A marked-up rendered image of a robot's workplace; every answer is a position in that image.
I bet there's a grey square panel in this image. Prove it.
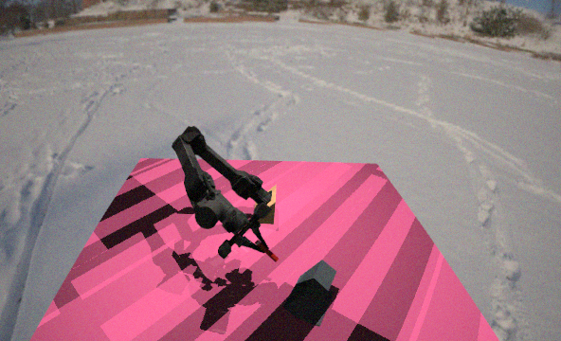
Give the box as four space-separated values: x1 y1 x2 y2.
283 260 337 327

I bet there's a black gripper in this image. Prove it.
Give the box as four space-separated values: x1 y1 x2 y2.
218 203 272 259

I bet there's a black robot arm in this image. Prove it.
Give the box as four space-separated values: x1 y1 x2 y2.
172 126 272 229

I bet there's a dark red peg with grey band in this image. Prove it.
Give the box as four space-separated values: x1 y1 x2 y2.
255 239 279 262

